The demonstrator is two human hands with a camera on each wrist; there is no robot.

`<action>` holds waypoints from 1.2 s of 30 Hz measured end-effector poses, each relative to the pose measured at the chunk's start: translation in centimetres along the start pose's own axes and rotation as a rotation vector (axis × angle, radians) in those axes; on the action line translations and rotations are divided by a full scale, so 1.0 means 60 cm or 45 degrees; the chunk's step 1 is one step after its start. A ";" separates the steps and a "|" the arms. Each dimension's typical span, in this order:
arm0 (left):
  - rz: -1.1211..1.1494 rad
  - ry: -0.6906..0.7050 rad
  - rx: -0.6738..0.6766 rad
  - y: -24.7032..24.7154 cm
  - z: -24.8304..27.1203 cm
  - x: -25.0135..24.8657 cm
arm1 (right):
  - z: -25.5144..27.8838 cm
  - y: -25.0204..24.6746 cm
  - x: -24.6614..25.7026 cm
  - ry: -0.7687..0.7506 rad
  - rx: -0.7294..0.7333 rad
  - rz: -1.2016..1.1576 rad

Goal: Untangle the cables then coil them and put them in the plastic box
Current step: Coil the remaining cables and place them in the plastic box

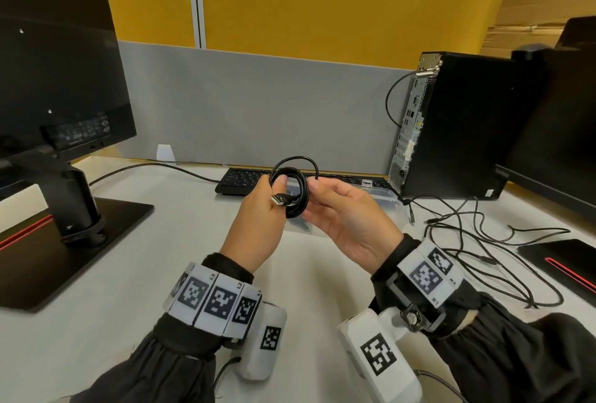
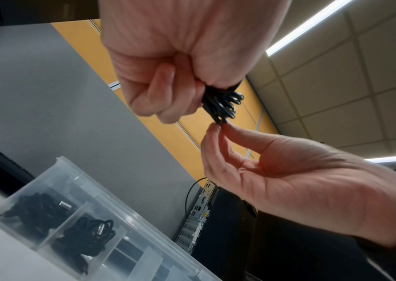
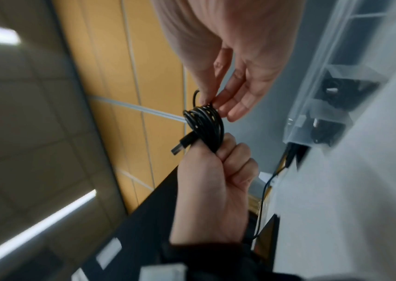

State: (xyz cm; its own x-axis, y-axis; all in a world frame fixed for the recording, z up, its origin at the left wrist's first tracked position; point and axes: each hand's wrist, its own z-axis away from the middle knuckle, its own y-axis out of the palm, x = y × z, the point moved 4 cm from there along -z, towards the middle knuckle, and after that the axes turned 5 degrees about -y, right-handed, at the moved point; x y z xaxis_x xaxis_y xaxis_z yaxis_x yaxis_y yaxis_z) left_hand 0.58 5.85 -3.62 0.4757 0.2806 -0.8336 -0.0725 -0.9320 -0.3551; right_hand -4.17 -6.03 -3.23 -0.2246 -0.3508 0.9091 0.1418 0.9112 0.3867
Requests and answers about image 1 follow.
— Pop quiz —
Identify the black desk power cable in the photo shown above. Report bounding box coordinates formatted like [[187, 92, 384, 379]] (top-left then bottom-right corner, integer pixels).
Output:
[[89, 163, 220, 187]]

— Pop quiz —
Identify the clear plastic compartment box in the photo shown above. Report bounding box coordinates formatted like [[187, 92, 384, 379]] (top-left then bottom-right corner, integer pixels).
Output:
[[279, 176, 409, 236]]

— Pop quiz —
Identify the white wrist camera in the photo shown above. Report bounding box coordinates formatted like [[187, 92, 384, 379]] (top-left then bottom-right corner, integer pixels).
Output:
[[337, 307, 423, 403], [234, 302, 288, 381]]

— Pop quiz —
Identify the person's right hand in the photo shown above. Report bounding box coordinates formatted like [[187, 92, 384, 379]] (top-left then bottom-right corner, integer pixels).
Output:
[[301, 178, 405, 276]]

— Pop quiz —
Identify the grey webcam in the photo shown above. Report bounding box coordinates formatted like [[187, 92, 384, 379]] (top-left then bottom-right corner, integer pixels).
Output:
[[511, 43, 553, 61]]

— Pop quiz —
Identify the wide black monitor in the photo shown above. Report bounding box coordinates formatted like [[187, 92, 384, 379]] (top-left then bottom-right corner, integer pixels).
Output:
[[495, 16, 596, 217]]

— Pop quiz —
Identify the person's left forearm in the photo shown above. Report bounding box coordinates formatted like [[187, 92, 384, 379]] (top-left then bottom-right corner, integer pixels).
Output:
[[70, 252, 264, 403]]

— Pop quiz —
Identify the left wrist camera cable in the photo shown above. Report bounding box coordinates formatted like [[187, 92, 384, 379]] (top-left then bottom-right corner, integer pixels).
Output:
[[213, 356, 242, 389]]

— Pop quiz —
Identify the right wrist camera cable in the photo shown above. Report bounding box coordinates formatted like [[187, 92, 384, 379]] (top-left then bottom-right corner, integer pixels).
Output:
[[414, 369, 469, 403]]

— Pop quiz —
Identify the yellow partition panel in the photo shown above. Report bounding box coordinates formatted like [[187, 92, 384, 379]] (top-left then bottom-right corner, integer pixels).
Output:
[[44, 0, 522, 71]]

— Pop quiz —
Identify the person's left hand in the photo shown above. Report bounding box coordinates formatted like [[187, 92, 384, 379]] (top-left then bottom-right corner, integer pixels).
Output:
[[219, 174, 289, 274]]

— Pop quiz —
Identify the right wrist marker band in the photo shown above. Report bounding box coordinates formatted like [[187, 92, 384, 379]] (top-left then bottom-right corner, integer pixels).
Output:
[[398, 239, 466, 309]]

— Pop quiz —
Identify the wrist marker band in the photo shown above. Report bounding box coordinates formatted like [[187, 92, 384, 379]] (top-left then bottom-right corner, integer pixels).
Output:
[[163, 263, 263, 341], [398, 239, 466, 309]]

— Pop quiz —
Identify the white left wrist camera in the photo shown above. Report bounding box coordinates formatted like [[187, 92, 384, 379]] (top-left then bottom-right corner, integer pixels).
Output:
[[234, 302, 288, 381]]

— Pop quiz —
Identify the grey desk partition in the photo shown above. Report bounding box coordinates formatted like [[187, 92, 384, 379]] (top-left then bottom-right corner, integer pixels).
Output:
[[116, 40, 415, 175]]

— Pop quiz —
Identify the black monitor with square stand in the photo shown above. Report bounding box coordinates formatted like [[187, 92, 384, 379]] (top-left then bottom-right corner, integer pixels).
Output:
[[0, 0, 155, 314]]

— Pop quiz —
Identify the black keyboard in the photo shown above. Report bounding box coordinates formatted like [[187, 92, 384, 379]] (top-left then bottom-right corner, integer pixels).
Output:
[[215, 166, 392, 196]]

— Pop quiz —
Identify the black desktop computer tower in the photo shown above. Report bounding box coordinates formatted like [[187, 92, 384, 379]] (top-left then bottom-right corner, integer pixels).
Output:
[[387, 51, 550, 201]]

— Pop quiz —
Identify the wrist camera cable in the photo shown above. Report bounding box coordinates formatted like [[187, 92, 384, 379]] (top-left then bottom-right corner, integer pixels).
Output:
[[213, 356, 242, 389], [414, 369, 469, 403]]

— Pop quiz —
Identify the left wrist marker band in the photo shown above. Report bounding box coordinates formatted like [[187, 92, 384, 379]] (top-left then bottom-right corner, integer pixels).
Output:
[[163, 263, 263, 341]]

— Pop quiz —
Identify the thin lock cable silver plug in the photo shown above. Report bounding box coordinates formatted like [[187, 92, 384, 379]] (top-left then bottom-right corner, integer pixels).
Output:
[[385, 67, 442, 129]]

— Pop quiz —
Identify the person's right forearm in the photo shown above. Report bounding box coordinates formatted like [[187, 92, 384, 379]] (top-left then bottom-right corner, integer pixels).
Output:
[[370, 233, 596, 403]]

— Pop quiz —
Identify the long black braided cable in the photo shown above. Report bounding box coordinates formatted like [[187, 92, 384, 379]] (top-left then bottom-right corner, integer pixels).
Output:
[[423, 211, 565, 310]]

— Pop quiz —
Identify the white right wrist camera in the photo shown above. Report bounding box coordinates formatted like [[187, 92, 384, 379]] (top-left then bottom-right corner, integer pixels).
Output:
[[337, 307, 423, 403]]

